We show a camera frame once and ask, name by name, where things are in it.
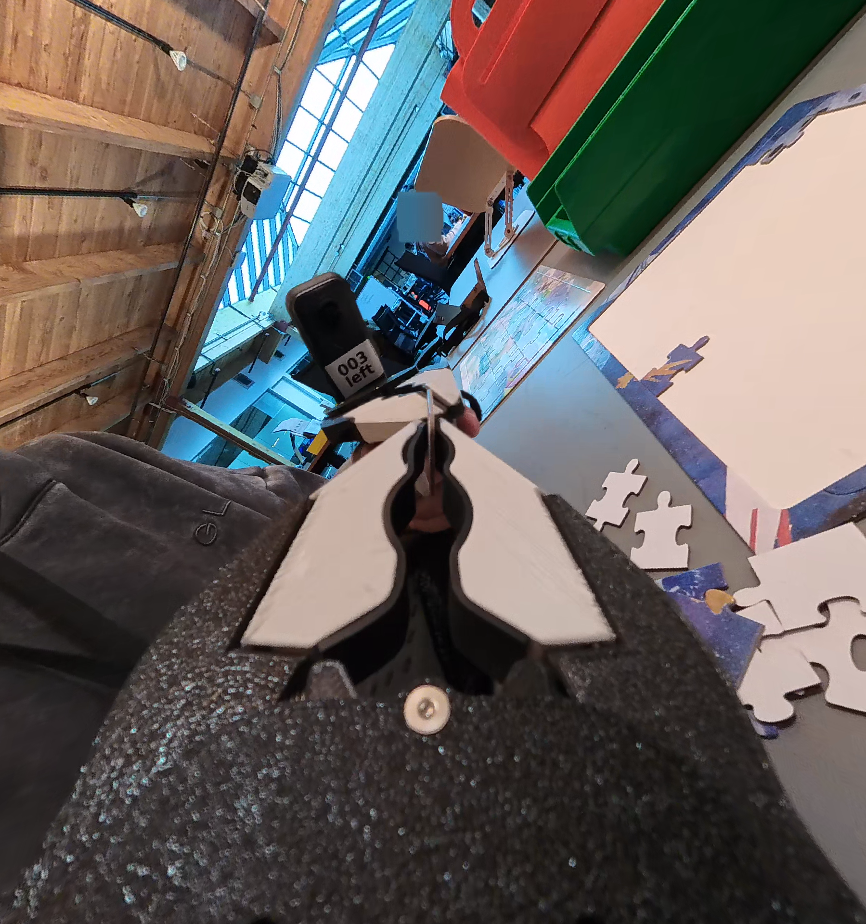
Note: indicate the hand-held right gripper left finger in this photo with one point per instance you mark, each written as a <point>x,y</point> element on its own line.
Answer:
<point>323,571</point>

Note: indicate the green plastic bin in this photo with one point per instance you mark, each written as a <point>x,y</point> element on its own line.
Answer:
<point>656,160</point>

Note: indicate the blue grey puzzle piece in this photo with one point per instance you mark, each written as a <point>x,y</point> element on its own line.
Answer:
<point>789,141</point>

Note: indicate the person's left hand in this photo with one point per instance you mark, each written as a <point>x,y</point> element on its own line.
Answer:
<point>468,423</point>

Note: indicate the pink dinosaur puzzle board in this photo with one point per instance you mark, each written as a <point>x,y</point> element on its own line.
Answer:
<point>526,339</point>

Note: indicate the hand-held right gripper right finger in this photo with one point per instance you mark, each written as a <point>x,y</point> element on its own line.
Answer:
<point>526,571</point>

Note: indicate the pile of jigsaw puzzle pieces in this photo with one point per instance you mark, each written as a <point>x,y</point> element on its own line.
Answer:
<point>822,571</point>

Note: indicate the blue framed puzzle board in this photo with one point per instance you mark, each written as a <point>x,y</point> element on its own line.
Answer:
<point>764,325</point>

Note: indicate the red plastic bin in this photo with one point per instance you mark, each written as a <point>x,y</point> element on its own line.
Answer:
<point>547,80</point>

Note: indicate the grey sweater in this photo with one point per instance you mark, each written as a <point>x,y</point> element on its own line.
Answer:
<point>114,549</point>

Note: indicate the blue comet puzzle piece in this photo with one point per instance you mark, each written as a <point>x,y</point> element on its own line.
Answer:
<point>680,359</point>

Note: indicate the plywood chair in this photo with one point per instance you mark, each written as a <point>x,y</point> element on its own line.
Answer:
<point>461,160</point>

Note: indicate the white ceiling device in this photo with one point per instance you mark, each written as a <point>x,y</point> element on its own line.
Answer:
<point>266,192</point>

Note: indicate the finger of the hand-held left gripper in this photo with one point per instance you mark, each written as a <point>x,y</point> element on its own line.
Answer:
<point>374,424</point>
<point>439,394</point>

